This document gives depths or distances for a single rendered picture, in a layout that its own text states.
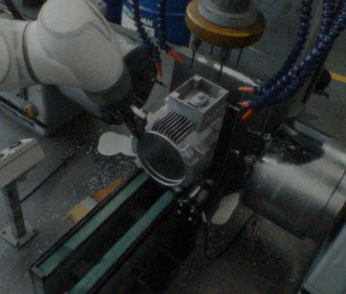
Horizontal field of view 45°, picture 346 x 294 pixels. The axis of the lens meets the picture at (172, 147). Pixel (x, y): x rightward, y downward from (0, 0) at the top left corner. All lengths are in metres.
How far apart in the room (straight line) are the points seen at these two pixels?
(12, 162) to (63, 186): 0.33
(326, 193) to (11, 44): 0.66
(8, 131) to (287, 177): 0.89
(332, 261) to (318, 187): 0.17
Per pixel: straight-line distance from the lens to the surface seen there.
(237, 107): 0.84
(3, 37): 0.68
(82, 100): 1.16
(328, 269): 1.02
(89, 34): 0.61
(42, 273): 0.94
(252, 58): 1.20
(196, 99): 1.02
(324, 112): 1.72
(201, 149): 0.98
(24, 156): 0.95
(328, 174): 0.93
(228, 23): 0.91
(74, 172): 1.27
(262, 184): 0.94
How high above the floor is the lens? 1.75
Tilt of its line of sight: 44 degrees down
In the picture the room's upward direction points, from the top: 10 degrees clockwise
